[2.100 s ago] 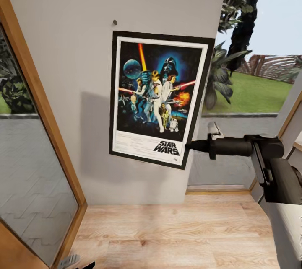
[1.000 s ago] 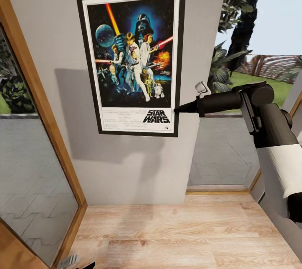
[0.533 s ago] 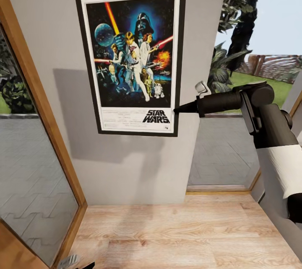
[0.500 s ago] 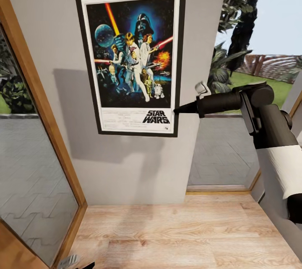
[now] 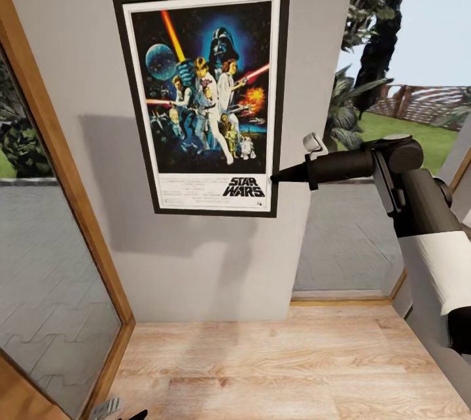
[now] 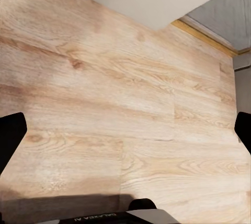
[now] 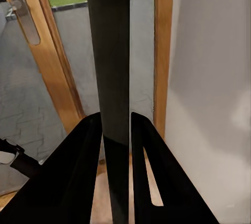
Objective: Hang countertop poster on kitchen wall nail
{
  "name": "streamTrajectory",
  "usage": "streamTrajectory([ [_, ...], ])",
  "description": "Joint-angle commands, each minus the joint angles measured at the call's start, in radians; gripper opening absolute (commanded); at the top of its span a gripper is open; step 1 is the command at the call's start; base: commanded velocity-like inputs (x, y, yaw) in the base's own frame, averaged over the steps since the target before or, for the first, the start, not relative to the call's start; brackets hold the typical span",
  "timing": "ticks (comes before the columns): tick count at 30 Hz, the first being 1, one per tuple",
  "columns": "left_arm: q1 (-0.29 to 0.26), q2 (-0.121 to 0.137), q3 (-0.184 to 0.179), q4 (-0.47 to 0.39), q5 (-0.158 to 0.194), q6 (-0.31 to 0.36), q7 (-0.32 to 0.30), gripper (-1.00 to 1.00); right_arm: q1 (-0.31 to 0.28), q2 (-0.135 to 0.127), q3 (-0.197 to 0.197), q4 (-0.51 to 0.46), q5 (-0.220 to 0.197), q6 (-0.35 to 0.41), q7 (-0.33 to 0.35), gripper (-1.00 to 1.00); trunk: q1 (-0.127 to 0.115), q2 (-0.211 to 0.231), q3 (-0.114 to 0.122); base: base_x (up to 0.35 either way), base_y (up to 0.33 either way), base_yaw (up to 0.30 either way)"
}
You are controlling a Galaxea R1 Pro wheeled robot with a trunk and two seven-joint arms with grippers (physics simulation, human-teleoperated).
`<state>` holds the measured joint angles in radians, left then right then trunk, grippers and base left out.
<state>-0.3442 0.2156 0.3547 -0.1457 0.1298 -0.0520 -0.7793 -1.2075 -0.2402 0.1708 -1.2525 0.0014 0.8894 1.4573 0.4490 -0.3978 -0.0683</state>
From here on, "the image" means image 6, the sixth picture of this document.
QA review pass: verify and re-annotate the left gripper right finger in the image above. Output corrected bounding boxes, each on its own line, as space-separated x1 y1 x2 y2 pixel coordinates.
234 112 251 154

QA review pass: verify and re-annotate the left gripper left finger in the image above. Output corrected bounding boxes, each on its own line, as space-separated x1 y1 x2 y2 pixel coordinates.
0 112 27 175

